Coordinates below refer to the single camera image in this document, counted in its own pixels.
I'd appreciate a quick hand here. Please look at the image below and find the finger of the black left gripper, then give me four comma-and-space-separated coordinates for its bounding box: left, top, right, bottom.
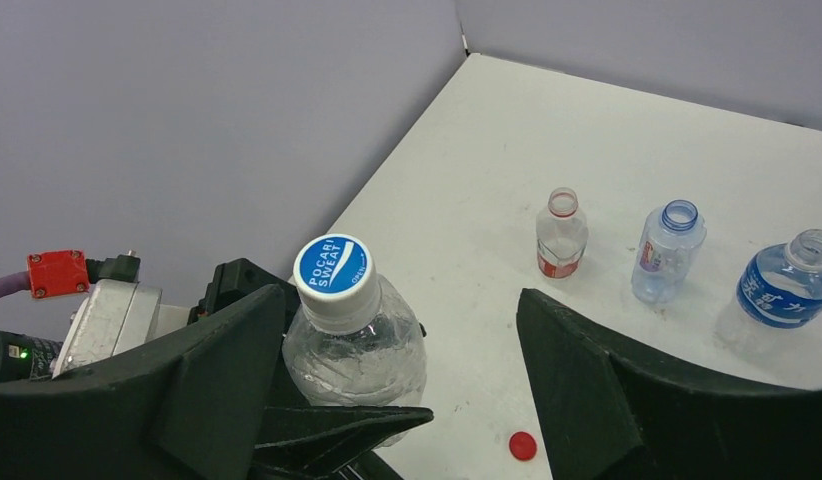
188, 258, 300, 331
251, 406, 434, 479

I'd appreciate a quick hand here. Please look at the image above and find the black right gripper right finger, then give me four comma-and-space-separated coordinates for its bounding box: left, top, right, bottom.
516, 288, 822, 479

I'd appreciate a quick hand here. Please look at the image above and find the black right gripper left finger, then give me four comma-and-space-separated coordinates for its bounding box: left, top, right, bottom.
0, 286, 284, 479

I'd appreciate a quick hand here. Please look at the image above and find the red bottle cap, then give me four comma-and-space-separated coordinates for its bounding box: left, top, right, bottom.
508, 431, 538, 461

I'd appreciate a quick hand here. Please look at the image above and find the blue Pocari Sweat cap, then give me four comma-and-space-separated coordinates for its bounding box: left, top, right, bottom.
293, 234, 381, 335

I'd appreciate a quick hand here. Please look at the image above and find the clear unlabelled bottle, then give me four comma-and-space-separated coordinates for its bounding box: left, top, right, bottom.
281, 274, 429, 448

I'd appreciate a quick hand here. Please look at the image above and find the red label clear bottle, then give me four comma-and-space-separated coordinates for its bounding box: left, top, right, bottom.
535, 187, 589, 279

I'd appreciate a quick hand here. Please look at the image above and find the clear bottle white cap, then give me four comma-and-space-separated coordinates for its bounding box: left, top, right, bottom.
631, 199, 707, 305

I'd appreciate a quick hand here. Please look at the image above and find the blue label clear bottle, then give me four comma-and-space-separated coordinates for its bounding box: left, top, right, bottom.
716, 229, 822, 356

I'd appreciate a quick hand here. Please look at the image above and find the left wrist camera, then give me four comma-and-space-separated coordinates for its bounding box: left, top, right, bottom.
52, 280, 190, 378

